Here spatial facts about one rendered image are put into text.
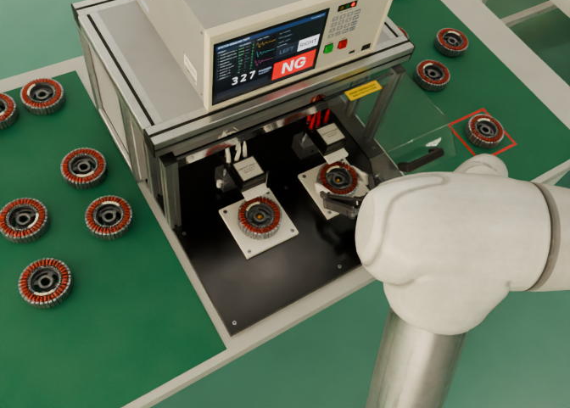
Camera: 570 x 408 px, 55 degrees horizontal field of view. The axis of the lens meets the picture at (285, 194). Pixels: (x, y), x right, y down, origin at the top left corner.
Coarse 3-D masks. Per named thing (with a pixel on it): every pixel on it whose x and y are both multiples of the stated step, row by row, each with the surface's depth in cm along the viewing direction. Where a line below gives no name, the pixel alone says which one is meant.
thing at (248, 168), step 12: (240, 144) 136; (240, 156) 134; (252, 156) 132; (228, 168) 132; (240, 168) 130; (252, 168) 130; (240, 180) 128; (252, 180) 129; (264, 180) 132; (240, 192) 131; (252, 192) 131; (264, 192) 132
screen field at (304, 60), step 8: (296, 56) 114; (304, 56) 115; (312, 56) 117; (280, 64) 113; (288, 64) 114; (296, 64) 116; (304, 64) 117; (312, 64) 119; (280, 72) 115; (288, 72) 117
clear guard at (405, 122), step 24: (384, 72) 132; (336, 96) 126; (384, 96) 128; (408, 96) 129; (360, 120) 123; (384, 120) 124; (408, 120) 125; (432, 120) 126; (360, 144) 120; (384, 144) 121; (408, 144) 122; (432, 144) 125; (384, 168) 120
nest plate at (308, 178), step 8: (344, 160) 152; (320, 168) 150; (304, 176) 148; (312, 176) 148; (328, 176) 149; (304, 184) 147; (312, 184) 147; (344, 184) 148; (360, 184) 149; (312, 192) 145; (360, 192) 148; (368, 192) 148; (320, 200) 144; (320, 208) 144; (328, 216) 142
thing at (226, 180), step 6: (216, 168) 140; (222, 168) 141; (216, 174) 141; (222, 174) 140; (228, 174) 140; (216, 180) 144; (222, 180) 139; (228, 180) 139; (222, 186) 141; (228, 186) 141; (234, 186) 143
